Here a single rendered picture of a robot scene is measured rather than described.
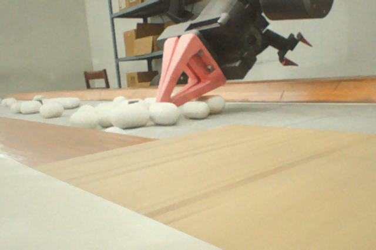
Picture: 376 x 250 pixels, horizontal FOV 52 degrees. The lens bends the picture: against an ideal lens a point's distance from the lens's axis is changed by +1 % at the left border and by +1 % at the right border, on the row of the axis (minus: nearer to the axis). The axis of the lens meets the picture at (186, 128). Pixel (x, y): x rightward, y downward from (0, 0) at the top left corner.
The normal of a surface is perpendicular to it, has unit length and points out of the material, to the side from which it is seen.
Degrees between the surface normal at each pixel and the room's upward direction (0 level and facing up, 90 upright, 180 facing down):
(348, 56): 90
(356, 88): 45
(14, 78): 90
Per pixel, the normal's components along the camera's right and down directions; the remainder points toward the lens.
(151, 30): 0.61, 0.39
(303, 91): -0.62, -0.58
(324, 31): -0.79, 0.15
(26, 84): 0.61, 0.07
